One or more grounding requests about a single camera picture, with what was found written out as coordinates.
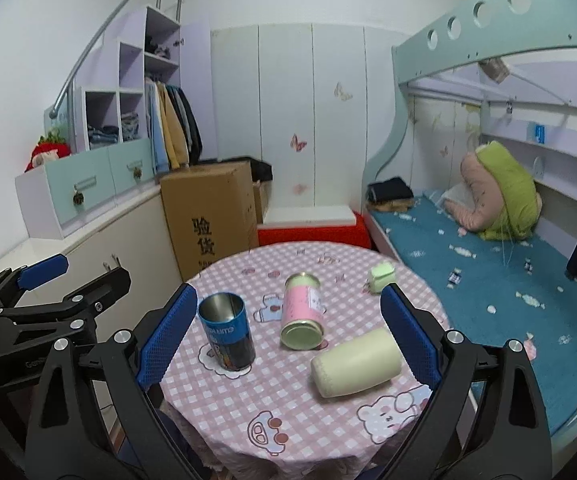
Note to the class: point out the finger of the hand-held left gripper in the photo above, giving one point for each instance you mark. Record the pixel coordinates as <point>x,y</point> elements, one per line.
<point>96,295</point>
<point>43,269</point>

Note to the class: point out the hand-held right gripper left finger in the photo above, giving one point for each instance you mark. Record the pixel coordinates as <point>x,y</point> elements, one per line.
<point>168,340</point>

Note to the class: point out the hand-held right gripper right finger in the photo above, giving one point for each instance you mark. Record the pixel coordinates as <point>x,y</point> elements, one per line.
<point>411,340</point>

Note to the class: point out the cream white plastic bottle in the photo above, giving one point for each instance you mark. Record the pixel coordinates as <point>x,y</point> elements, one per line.
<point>356,365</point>

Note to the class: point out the low white cabinet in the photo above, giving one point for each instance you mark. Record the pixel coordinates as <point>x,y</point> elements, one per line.
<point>43,255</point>

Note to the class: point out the blue tin can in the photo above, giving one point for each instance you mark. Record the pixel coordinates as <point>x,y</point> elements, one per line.
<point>228,345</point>

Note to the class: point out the small green container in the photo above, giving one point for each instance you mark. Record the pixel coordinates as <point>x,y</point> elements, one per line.
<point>381,278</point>

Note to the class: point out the blue printed bed sheet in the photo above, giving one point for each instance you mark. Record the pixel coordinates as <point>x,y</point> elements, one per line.
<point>493,300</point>

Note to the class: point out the light green drawer unit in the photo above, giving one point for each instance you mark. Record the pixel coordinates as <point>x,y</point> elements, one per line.
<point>83,180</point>

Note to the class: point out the pink tin can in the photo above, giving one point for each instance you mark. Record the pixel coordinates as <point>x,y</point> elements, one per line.
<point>301,305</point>

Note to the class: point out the strawberry plush toy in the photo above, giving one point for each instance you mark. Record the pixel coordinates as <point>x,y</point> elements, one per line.
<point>48,152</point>

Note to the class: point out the round table pink checkered cloth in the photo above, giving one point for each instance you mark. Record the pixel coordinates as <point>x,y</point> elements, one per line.
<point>268,405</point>

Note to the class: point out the large cardboard box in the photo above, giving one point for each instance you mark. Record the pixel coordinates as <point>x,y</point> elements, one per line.
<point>208,210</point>

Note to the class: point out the red stool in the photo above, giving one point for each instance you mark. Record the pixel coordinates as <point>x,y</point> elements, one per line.
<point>313,236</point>

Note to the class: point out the folded jeans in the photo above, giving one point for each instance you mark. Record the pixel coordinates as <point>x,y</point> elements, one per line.
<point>130,126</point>
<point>103,136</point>

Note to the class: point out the folded dark clothes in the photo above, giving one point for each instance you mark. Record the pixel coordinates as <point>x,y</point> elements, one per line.
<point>391,190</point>

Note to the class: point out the white board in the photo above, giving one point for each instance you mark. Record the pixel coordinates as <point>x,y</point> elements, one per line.
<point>308,215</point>

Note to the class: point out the small cardboard box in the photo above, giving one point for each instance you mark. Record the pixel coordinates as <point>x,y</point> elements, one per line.
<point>261,202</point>

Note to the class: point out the pink pillow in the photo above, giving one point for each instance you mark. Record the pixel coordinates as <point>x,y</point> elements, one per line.
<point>473,185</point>

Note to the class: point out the light blue hanging shirt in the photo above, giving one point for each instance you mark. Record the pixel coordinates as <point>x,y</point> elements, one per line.
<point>154,130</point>

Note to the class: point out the yellow hanging jacket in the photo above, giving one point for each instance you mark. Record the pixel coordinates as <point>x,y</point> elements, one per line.
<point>174,130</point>

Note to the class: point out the green blanket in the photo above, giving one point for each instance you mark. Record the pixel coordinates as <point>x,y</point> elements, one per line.
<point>510,180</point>

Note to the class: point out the dark hanging jackets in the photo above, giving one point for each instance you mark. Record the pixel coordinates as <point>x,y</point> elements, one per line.
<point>192,127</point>

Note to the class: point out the black bag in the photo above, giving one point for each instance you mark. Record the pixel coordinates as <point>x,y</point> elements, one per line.
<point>261,169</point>

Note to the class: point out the purple stair cabinet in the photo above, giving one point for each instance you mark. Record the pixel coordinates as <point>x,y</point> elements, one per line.
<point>131,67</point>

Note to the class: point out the white bed shelf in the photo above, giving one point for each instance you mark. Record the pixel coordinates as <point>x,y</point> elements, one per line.
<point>558,170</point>

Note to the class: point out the metal handrail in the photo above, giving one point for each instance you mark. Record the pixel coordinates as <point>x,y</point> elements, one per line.
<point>93,47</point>

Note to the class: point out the butterfly sticker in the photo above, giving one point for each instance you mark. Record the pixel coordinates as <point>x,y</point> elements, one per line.
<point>342,91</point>
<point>297,143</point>

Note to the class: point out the small blue box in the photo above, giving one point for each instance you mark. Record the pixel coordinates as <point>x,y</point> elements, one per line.
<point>539,133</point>

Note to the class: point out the dark clothes on shelf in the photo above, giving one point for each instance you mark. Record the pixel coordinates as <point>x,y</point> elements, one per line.
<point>158,49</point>

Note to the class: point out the white wardrobe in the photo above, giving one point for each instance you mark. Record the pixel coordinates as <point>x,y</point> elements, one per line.
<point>283,100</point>

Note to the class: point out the grey tape roll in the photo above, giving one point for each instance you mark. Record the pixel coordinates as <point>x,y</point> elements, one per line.
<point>494,70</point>

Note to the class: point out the light green bunk bed frame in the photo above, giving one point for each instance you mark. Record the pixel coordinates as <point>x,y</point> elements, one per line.
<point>473,40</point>

